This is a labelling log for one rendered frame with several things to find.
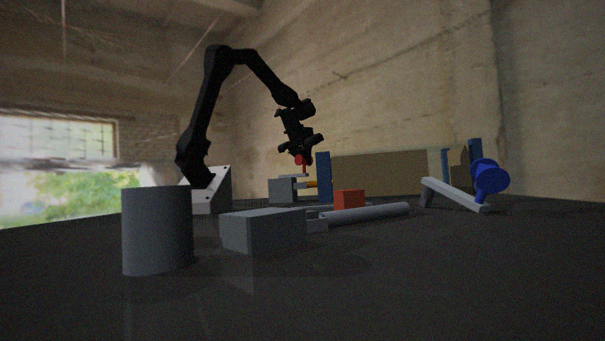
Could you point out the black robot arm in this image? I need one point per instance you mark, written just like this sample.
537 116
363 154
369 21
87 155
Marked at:
219 61

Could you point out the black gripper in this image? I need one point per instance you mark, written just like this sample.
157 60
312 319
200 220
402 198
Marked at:
299 144

